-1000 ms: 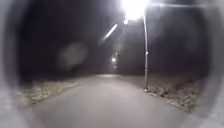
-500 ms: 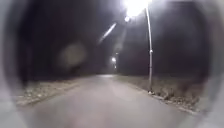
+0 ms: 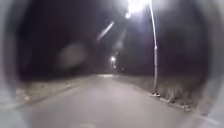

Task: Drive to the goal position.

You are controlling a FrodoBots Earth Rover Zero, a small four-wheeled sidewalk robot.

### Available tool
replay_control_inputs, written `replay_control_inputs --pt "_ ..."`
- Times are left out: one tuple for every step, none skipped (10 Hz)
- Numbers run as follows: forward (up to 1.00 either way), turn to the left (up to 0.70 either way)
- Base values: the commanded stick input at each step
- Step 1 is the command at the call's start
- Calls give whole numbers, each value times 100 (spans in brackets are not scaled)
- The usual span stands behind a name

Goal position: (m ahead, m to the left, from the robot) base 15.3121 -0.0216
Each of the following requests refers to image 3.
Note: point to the street lamp pole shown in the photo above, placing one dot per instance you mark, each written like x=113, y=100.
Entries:
x=155, y=60

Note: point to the grey asphalt path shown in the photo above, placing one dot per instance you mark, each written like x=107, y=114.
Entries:
x=103, y=106

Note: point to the dry grass verge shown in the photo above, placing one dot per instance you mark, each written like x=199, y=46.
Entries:
x=173, y=88
x=43, y=89

